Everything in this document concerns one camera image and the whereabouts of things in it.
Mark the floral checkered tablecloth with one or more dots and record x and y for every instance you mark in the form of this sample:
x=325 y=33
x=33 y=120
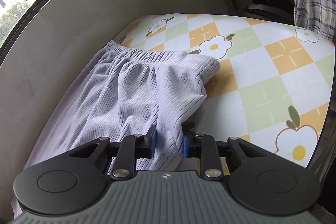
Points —
x=262 y=69

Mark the lavender ribbed pants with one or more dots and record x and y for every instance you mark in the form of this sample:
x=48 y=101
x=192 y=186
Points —
x=131 y=87

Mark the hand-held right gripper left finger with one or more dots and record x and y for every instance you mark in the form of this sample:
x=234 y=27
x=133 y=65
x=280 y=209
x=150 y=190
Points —
x=152 y=145

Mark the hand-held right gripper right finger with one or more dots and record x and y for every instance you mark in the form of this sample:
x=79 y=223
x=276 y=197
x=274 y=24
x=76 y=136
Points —
x=185 y=146

